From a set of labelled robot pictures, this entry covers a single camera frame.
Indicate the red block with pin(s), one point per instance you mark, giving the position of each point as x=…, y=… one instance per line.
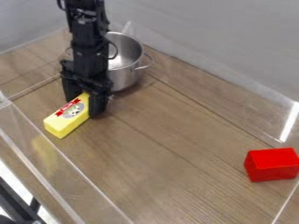
x=271, y=164

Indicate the black table frame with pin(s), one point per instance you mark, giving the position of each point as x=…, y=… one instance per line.
x=20, y=213

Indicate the silver steel pot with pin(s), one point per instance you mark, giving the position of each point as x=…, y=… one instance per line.
x=128, y=57

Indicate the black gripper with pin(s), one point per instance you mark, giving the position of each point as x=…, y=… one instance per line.
x=84, y=74

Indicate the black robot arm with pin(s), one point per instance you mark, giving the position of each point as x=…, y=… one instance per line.
x=85, y=17

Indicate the yellow butter block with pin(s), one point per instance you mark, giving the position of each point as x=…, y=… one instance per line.
x=61, y=122

